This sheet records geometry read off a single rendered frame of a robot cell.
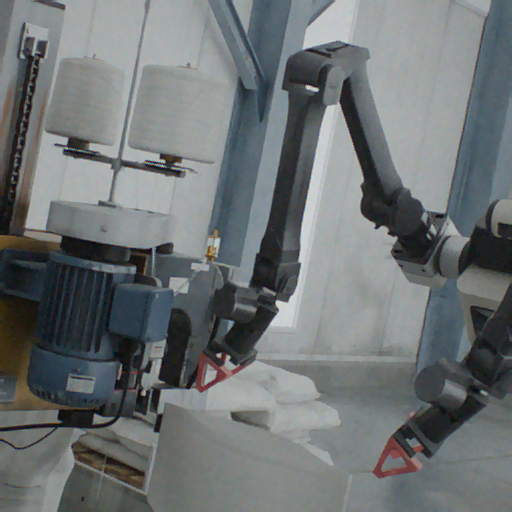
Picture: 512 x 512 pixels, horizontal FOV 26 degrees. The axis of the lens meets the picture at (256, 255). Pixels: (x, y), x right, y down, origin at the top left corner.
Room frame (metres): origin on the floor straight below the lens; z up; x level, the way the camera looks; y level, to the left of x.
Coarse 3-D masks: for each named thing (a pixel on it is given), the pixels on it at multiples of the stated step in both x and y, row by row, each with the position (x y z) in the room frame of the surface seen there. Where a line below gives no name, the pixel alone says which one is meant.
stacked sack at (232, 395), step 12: (156, 372) 5.02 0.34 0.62; (216, 372) 5.42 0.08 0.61; (204, 384) 4.99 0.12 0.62; (216, 384) 5.08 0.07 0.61; (228, 384) 5.16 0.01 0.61; (240, 384) 5.25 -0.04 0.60; (252, 384) 5.28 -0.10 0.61; (216, 396) 4.94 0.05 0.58; (228, 396) 5.00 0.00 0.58; (240, 396) 5.06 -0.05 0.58; (252, 396) 5.13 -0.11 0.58; (264, 396) 5.20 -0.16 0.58; (216, 408) 4.95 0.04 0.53; (228, 408) 5.01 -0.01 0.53; (240, 408) 5.08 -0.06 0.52; (252, 408) 5.14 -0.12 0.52; (264, 408) 5.20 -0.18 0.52
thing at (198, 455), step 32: (192, 416) 2.15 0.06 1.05; (160, 448) 2.22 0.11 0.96; (192, 448) 2.12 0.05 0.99; (224, 448) 2.02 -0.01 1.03; (256, 448) 1.98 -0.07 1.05; (288, 448) 2.10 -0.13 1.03; (160, 480) 2.21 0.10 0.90; (192, 480) 2.09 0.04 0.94; (224, 480) 2.01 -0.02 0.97; (256, 480) 1.98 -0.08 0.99; (288, 480) 1.96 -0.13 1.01; (320, 480) 1.94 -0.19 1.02
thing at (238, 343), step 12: (240, 324) 2.06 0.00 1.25; (228, 336) 2.07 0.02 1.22; (240, 336) 2.05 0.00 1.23; (252, 336) 2.05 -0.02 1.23; (216, 348) 2.05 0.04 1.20; (228, 348) 2.05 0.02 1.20; (240, 348) 2.06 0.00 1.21; (252, 348) 2.07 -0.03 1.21; (228, 360) 2.04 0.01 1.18; (240, 360) 2.04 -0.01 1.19
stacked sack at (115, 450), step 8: (88, 432) 5.26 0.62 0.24; (80, 440) 5.28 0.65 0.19; (88, 440) 5.24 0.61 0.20; (96, 440) 5.22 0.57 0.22; (104, 440) 5.19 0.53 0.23; (96, 448) 5.21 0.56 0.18; (104, 448) 5.17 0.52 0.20; (112, 448) 5.14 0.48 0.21; (120, 448) 5.11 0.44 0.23; (112, 456) 5.14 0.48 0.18; (120, 456) 5.10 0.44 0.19; (128, 456) 5.07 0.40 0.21; (136, 456) 5.04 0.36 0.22; (128, 464) 5.08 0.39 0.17; (136, 464) 5.03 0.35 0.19; (144, 464) 5.00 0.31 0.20; (144, 472) 5.01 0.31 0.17
